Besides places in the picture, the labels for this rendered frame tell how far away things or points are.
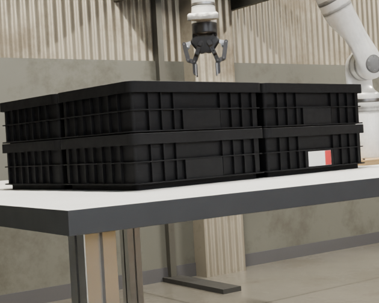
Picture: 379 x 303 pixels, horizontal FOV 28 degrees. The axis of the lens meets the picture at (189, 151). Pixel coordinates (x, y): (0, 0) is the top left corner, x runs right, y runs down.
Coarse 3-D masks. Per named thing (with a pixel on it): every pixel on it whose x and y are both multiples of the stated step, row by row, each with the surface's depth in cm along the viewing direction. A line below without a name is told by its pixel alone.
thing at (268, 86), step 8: (264, 88) 183; (272, 88) 184; (280, 88) 186; (288, 88) 188; (296, 88) 190; (304, 88) 192; (312, 88) 194; (320, 88) 196; (328, 88) 198; (336, 88) 200; (344, 88) 202; (352, 88) 204; (360, 88) 207
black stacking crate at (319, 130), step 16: (272, 128) 183; (288, 128) 187; (304, 128) 191; (320, 128) 195; (336, 128) 200; (352, 128) 204; (272, 144) 185; (288, 144) 188; (304, 144) 193; (320, 144) 197; (336, 144) 201; (352, 144) 206; (272, 160) 185; (288, 160) 188; (304, 160) 192; (336, 160) 201; (352, 160) 205; (256, 176) 188; (272, 176) 186
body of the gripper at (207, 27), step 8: (192, 24) 222; (200, 24) 220; (208, 24) 220; (216, 24) 222; (192, 32) 223; (200, 32) 220; (208, 32) 220; (216, 32) 222; (192, 40) 223; (200, 40) 223; (216, 40) 222; (208, 48) 222
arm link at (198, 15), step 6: (198, 6) 220; (204, 6) 220; (210, 6) 221; (192, 12) 222; (198, 12) 220; (204, 12) 220; (210, 12) 216; (216, 12) 216; (192, 18) 216; (198, 18) 216; (204, 18) 216; (210, 18) 216; (216, 18) 216
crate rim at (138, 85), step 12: (108, 84) 162; (120, 84) 158; (132, 84) 157; (144, 84) 159; (156, 84) 161; (168, 84) 163; (180, 84) 165; (192, 84) 167; (204, 84) 170; (216, 84) 172; (228, 84) 174; (240, 84) 177; (252, 84) 179; (60, 96) 177; (72, 96) 173; (84, 96) 169; (96, 96) 165
